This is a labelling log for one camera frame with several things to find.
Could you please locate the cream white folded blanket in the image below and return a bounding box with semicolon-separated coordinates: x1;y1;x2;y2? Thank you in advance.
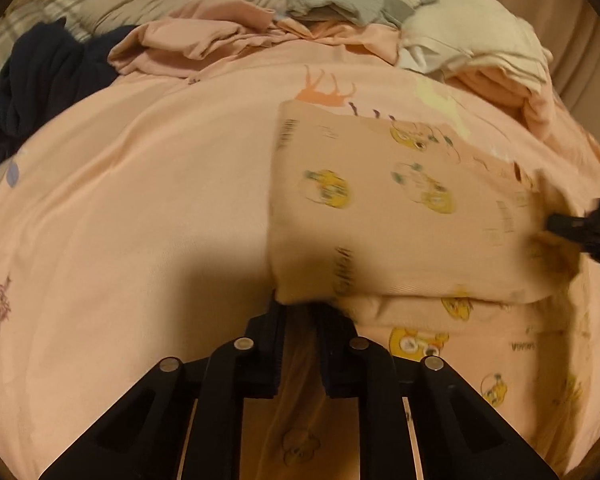
396;0;552;92

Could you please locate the pink cartoon print garment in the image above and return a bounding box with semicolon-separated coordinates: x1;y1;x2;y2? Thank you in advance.
268;101;597;474

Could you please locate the pink animal print duvet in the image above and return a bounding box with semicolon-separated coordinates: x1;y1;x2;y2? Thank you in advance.
0;41;600;479

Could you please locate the dark navy garment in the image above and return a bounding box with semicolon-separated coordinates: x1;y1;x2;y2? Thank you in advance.
0;18;134;165

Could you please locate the pink crumpled cloth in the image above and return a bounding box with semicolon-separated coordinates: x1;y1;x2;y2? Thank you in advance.
108;0;399;80

